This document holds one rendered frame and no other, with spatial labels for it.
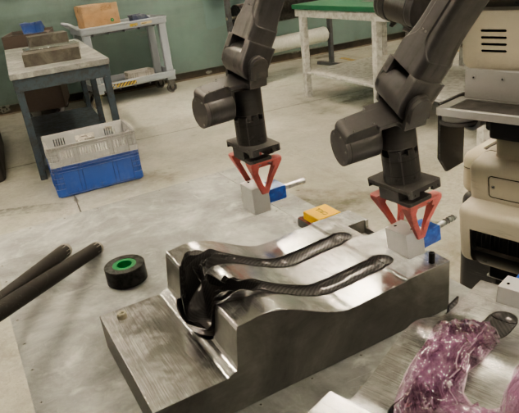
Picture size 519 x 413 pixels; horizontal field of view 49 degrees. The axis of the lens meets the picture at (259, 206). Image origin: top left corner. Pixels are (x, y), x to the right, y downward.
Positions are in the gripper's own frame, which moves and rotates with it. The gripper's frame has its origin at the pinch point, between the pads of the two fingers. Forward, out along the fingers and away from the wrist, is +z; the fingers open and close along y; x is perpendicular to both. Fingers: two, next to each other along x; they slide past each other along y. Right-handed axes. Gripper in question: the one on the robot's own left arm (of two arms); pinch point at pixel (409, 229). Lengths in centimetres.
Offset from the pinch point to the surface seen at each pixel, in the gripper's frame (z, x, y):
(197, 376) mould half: 3.0, -41.4, 4.3
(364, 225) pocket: 4.0, 0.7, -13.4
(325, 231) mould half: 2.1, -7.2, -14.4
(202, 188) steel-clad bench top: 8, -8, -74
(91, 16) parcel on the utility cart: -28, 92, -589
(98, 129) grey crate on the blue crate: 43, 20, -361
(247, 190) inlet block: -5.4, -14.5, -28.2
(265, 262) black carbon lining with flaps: 1.0, -21.3, -11.7
